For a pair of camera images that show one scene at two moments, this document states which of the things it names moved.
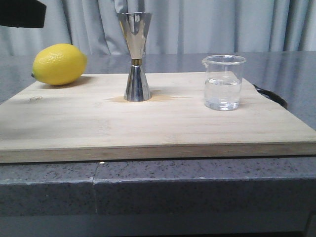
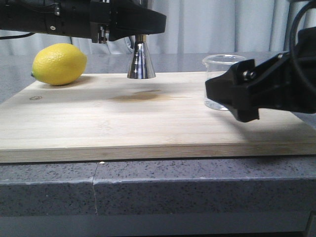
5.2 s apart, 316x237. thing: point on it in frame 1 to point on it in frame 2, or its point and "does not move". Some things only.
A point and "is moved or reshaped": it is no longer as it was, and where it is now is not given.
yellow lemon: [59, 64] does not move
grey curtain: [176, 26] does not move
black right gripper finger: [22, 13] to [128, 18]
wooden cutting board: [90, 119] does not move
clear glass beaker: [222, 81] does not move
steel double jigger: [135, 25] is moved or reshaped
